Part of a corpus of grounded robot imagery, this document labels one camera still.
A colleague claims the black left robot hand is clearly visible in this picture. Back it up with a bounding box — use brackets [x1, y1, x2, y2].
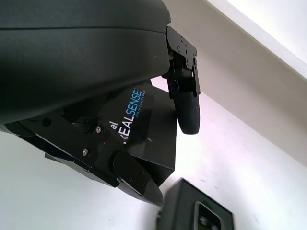
[0, 0, 201, 208]

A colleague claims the black RealSense box lid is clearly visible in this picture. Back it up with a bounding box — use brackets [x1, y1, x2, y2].
[44, 80, 177, 190]

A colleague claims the black camera box base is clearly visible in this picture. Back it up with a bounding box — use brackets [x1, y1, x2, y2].
[155, 177, 235, 230]

